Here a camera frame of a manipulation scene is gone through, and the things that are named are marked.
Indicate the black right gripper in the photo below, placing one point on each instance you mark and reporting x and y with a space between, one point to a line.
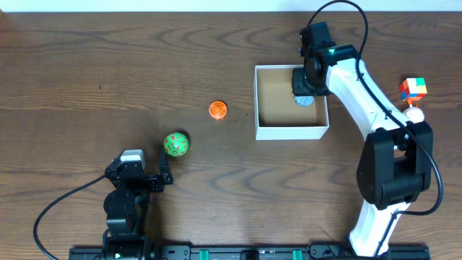
300 89

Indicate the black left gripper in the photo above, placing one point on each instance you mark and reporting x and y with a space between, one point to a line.
145 179

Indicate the green ball with red numbers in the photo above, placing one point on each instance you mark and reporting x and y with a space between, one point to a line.
176 144

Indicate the orange round plastic toy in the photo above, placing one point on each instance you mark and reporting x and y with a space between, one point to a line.
218 109

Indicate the multicoloured puzzle cube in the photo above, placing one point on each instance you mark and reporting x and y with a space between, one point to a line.
412 89

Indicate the pink and white duck figure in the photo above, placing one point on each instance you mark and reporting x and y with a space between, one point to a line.
414 114

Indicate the grey and yellow toy truck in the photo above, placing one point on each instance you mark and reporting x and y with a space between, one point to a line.
304 101

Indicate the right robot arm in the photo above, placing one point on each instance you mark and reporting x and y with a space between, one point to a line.
396 161

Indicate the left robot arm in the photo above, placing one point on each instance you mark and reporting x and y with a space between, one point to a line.
127 206

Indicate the white cardboard box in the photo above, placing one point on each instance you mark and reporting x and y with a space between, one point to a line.
277 116

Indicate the black mounting rail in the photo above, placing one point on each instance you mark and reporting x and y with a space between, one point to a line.
316 251

